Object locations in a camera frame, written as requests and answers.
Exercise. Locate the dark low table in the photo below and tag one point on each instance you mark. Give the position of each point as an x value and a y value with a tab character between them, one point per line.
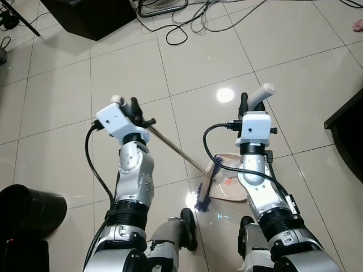
349	130

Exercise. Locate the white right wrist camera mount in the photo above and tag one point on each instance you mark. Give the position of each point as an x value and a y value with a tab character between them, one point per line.
254	128

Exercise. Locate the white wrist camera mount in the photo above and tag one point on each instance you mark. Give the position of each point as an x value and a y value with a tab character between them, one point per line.
116	120
254	128

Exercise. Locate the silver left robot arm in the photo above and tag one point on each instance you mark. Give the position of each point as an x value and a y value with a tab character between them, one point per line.
135	175

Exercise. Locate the black round waste bin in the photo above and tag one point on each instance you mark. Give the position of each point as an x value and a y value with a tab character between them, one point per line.
28	207

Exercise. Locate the robot left leg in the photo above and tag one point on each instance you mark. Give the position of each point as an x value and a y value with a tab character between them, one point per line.
170	238

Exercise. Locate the black tripod leg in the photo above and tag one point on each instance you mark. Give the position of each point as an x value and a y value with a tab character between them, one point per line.
25	22

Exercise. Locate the broom with blue bristles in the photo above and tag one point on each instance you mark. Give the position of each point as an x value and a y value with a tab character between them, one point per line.
178	151

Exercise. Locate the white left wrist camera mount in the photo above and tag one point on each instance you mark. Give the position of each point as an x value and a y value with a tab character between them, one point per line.
116	120

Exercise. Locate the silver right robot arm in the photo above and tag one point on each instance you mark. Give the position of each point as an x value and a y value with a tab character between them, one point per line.
266	195

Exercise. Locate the person's bare foot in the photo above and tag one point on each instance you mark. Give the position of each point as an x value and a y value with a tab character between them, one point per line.
358	25

